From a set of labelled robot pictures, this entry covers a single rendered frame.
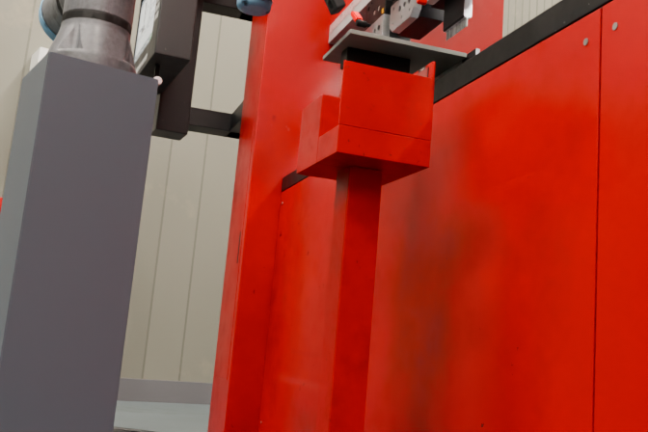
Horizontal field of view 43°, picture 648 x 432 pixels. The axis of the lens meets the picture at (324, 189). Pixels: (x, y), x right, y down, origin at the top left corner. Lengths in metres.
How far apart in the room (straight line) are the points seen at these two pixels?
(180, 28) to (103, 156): 1.44
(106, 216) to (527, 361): 0.67
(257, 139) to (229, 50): 2.67
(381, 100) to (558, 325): 0.45
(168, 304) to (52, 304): 3.53
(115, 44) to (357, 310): 0.59
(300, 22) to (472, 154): 1.42
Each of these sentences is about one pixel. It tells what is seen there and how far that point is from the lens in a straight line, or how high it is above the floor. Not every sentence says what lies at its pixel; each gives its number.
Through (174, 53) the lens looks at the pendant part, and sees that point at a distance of 2.70.
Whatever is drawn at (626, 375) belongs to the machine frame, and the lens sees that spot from 1.00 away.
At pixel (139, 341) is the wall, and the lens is 4.75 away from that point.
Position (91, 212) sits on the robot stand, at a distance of 1.31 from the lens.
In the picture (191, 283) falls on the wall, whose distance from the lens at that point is 4.86.
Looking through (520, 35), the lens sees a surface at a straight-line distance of 1.31.
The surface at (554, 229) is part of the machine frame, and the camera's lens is 1.14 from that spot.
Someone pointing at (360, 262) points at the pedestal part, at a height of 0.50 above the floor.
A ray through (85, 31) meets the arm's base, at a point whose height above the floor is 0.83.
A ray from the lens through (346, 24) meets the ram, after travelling 2.55.
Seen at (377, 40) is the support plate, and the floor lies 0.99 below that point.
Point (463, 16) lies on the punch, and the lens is 1.85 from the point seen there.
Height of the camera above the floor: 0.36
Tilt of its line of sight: 11 degrees up
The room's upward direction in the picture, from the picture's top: 5 degrees clockwise
